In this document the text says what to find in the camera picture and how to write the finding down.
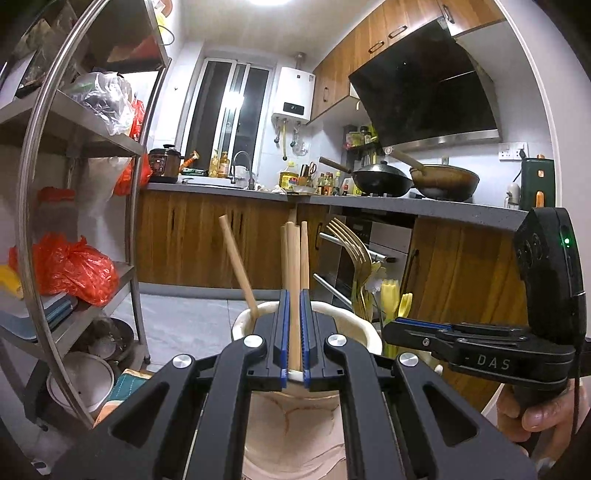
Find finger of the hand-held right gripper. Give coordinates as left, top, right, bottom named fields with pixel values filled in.
left=383, top=320, right=455, bottom=359
left=396, top=318, right=454, bottom=332

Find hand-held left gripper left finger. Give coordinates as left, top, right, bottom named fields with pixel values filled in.
left=53, top=288, right=291, bottom=480

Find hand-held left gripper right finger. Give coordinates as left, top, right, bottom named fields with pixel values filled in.
left=300, top=288, right=539, bottom=480

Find yellow-green plastic training chopsticks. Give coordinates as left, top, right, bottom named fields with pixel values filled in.
left=379, top=278, right=402, bottom=358

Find floral ceramic utensil holder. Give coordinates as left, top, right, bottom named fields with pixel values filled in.
left=231, top=299, right=386, bottom=480

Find gold fork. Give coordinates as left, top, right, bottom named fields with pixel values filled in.
left=327, top=218, right=377, bottom=320

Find person's right hand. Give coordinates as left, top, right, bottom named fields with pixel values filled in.
left=496, top=384, right=579, bottom=446

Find built-in oven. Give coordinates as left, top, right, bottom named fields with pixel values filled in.
left=314, top=215, right=414, bottom=319

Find green kitchen appliance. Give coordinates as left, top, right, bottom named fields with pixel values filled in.
left=521, top=157, right=555, bottom=211

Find grey kitchen countertop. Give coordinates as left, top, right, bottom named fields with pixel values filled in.
left=147, top=182, right=532, bottom=232

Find wooden base cabinets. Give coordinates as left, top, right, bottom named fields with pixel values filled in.
left=136, top=190, right=522, bottom=411

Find brown wok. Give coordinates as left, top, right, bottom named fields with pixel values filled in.
left=384, top=147, right=481, bottom=202

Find black wok with lid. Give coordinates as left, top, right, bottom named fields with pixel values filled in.
left=318, top=156, right=414, bottom=197

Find printed quilted table mat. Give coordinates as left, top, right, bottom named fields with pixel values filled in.
left=95, top=368, right=154, bottom=418

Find row of sauce bottles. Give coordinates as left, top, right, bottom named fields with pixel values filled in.
left=316, top=171, right=354, bottom=196

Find large yellow oil bottle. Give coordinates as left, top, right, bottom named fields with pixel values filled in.
left=279, top=161, right=301, bottom=191

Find steel kitchen faucet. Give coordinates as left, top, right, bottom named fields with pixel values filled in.
left=230, top=151, right=256, bottom=190

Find spice rack with bottles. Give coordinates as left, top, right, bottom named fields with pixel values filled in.
left=345, top=124, right=380, bottom=149

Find white bowl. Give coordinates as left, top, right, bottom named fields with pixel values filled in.
left=46, top=351, right=116, bottom=414

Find dark pressure cooker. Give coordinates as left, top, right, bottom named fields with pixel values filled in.
left=148, top=144, right=184, bottom=184

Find small red plastic bag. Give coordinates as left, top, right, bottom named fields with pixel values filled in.
left=113, top=154, right=153, bottom=197

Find large red plastic bag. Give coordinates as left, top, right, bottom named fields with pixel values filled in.
left=8, top=233, right=120, bottom=308

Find black range hood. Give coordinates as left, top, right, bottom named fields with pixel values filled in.
left=348, top=18, right=503, bottom=149

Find white water heater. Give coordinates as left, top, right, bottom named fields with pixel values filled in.
left=271, top=67, right=316, bottom=125

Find jar with red lid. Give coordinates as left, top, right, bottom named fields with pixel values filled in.
left=37, top=187, right=77, bottom=241

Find steel shelf rack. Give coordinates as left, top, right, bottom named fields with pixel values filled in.
left=0, top=0, right=172, bottom=432

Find clear plastic bag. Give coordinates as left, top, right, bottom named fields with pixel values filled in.
left=68, top=71, right=136, bottom=136

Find wooden wall cabinets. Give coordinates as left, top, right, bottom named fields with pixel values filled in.
left=309, top=0, right=506, bottom=123

